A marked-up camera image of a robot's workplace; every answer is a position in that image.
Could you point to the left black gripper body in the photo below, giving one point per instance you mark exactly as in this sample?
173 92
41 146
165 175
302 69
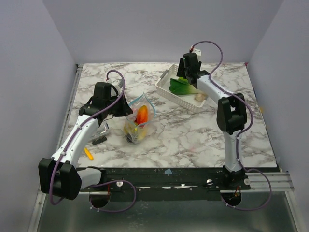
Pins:
119 109

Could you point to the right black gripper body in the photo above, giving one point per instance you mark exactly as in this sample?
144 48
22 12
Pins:
182 68

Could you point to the green toy bok choy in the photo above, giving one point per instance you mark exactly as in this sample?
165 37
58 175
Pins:
181 86

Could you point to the white perforated plastic basket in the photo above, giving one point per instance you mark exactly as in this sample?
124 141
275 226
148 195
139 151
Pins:
186 101

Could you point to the orange yellow toy mango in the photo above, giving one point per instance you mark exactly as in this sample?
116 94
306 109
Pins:
142 115

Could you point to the clear zip top bag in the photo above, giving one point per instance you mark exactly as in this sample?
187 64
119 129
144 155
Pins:
136 124

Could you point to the yellow toy banana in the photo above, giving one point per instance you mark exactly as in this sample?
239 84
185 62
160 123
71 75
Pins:
141 133

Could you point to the yellow toy lemon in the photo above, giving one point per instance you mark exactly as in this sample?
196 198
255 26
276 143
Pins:
127 128

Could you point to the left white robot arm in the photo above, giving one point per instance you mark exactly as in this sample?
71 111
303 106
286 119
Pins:
59 175

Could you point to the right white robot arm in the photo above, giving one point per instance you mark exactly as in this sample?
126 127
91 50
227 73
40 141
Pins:
231 113

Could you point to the beige toy garlic bulb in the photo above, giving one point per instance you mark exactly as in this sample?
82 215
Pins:
200 97

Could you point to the black comb-like part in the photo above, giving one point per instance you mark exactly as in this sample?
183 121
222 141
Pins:
99 140

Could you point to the yellow marker pen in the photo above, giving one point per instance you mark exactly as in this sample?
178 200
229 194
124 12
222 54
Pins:
88 154

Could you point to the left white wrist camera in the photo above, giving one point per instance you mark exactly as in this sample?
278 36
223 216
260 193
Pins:
117 83

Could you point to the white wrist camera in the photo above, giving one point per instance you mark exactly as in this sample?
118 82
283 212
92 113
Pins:
197 52
117 83

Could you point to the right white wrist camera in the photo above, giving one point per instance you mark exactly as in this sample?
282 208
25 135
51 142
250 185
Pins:
197 52

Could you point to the aluminium frame rail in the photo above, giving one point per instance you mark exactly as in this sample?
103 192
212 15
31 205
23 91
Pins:
65 124

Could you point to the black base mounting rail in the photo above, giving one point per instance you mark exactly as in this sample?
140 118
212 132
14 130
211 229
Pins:
167 184

